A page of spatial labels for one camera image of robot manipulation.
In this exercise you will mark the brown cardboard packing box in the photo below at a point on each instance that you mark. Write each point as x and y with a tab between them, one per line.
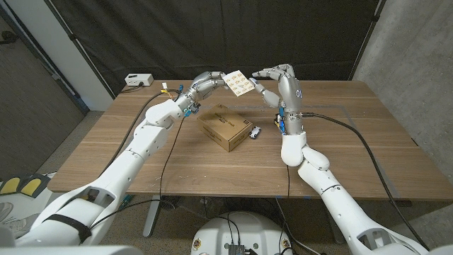
223	125

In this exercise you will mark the black round floor fan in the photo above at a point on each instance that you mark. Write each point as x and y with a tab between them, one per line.
173	202

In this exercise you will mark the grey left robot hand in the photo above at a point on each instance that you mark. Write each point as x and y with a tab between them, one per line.
198	90

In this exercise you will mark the black backdrop curtain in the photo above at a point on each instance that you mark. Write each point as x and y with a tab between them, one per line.
226	35

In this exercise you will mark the grey table leg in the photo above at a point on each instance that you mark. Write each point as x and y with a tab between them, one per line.
151	221
336	238

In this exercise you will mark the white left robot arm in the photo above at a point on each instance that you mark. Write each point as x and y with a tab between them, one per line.
152	136

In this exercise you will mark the black pad with yellow ovals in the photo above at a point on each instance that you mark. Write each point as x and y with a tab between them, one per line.
21	184

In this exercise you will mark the white floor platform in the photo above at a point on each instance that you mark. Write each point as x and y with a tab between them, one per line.
30	207

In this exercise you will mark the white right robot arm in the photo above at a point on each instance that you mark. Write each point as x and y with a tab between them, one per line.
339	202

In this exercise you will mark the small white toy car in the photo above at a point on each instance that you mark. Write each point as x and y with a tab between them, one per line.
255	132

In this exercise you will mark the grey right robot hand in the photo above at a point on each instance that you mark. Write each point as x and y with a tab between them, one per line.
292	95

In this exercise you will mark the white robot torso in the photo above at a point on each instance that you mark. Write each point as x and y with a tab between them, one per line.
244	230

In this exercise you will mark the black backdrop stand pole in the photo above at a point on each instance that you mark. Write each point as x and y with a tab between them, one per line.
72	36
376	18

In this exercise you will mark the teal and orange floor device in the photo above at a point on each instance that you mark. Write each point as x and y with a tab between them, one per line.
127	202

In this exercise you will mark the white postage stamp sheet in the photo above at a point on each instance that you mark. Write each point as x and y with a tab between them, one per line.
238	83

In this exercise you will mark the white power socket box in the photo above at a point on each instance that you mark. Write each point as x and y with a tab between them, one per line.
138	79

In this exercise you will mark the black torso port module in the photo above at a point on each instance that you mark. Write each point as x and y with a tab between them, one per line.
236	249

